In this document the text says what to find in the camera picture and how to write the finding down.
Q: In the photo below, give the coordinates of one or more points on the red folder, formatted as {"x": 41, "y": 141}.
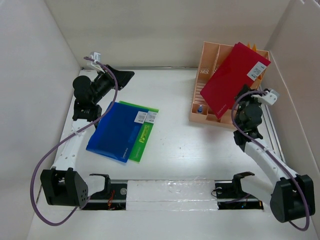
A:
{"x": 232, "y": 80}

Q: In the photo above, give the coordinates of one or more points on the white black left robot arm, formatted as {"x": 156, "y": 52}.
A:
{"x": 62, "y": 184}

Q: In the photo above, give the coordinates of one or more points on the orange folder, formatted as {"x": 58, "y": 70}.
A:
{"x": 252, "y": 47}

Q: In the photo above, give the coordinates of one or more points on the blue folder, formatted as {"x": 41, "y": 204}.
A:
{"x": 117, "y": 132}

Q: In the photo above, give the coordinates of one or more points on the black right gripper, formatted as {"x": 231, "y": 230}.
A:
{"x": 245, "y": 89}

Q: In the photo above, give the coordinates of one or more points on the green folder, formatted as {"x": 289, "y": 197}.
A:
{"x": 144, "y": 133}

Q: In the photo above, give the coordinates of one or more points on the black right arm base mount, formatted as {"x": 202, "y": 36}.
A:
{"x": 230, "y": 196}

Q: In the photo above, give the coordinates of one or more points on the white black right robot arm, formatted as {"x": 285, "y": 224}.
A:
{"x": 289, "y": 194}

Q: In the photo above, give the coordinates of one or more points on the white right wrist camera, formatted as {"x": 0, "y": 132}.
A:
{"x": 267, "y": 97}

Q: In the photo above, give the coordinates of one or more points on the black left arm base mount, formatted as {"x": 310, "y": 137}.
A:
{"x": 105, "y": 193}

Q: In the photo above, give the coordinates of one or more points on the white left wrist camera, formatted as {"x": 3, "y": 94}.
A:
{"x": 96, "y": 57}

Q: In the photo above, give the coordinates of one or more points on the peach plastic file organizer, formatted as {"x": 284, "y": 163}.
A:
{"x": 207, "y": 100}

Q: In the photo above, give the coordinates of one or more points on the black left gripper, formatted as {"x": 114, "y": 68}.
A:
{"x": 123, "y": 77}

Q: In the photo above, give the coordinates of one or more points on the blue cap glue bottle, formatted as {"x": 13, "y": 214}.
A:
{"x": 200, "y": 109}

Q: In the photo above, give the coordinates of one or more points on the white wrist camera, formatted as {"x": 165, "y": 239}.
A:
{"x": 267, "y": 97}
{"x": 96, "y": 57}

